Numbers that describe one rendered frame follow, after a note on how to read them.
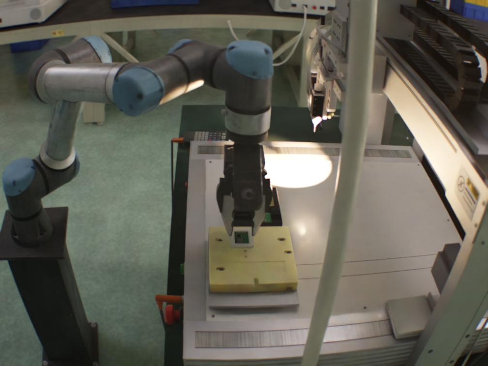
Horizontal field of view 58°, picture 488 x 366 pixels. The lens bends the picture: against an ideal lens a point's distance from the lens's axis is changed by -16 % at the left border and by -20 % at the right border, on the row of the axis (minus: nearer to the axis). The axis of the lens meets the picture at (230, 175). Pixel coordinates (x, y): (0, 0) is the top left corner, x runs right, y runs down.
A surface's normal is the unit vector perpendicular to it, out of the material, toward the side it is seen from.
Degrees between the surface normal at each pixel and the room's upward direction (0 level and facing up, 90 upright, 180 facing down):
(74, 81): 66
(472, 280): 90
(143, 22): 90
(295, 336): 0
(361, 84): 90
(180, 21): 90
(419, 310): 0
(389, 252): 0
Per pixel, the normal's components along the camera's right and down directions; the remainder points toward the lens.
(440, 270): -1.00, 0.00
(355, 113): -0.35, 0.52
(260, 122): 0.47, 0.49
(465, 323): 0.04, 0.55
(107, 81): -0.60, 0.01
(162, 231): 0.03, -0.84
